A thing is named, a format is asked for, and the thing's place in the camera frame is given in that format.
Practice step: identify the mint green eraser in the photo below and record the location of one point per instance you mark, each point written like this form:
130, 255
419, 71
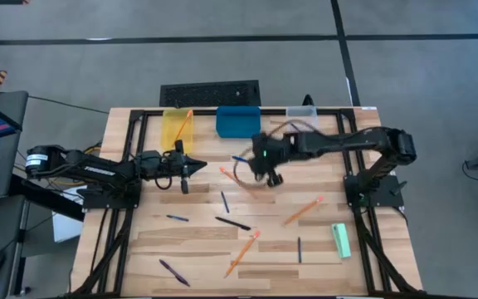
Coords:
341, 241

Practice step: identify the purple pen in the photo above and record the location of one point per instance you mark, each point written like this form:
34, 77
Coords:
174, 272

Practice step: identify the black keyboard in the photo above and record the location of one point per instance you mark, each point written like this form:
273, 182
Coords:
210, 93

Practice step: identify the black camera stand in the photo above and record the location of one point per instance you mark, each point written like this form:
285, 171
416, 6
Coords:
308, 101

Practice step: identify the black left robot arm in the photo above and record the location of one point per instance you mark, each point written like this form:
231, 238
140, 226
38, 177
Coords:
98, 170

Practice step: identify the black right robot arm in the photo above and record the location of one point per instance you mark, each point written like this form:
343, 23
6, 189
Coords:
347, 141

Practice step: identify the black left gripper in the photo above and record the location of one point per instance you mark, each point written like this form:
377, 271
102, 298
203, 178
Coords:
152, 162

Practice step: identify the black diagonal bar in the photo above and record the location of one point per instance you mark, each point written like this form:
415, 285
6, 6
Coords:
48, 199

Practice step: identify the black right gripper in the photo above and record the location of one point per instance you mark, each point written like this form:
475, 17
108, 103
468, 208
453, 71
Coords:
270, 151

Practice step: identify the black aluminium table frame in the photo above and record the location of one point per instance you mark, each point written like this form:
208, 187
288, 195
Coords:
272, 111

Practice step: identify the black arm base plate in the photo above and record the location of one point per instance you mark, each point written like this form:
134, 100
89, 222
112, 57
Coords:
388, 195
110, 201

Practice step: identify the blue plastic bin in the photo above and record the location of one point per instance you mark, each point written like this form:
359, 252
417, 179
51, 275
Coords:
238, 122

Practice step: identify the dark blue pen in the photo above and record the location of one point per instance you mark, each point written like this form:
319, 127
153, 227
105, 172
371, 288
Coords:
299, 249

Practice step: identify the clear plastic bin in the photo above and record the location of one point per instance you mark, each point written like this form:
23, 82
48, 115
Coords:
305, 112

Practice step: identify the white box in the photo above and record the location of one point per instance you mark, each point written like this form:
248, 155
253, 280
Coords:
66, 228

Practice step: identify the orange pencil pink eraser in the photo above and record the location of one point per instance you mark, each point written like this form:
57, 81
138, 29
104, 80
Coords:
227, 173
243, 252
302, 212
183, 124

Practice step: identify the yellow translucent bin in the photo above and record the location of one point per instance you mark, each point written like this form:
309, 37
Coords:
170, 133

